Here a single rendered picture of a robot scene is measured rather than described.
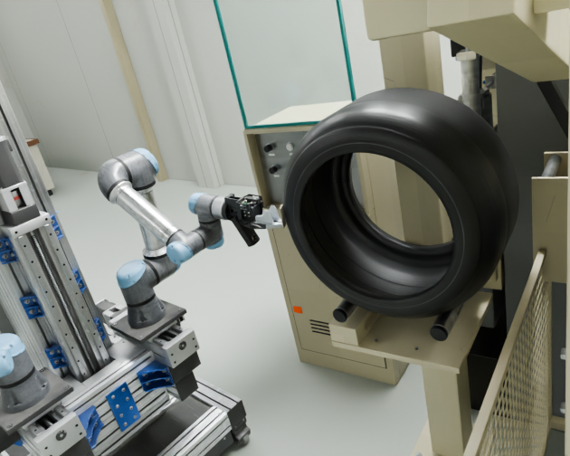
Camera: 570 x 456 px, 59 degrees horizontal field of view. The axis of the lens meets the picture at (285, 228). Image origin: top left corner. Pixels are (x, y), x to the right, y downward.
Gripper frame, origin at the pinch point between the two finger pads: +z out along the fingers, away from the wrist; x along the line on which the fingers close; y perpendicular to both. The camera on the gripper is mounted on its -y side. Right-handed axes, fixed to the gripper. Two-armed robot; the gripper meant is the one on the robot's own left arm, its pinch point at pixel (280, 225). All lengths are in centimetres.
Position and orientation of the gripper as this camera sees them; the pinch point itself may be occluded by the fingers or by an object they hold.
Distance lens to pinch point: 154.8
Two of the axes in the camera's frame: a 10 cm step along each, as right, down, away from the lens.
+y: -1.0, -8.8, -4.6
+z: 8.4, 1.7, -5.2
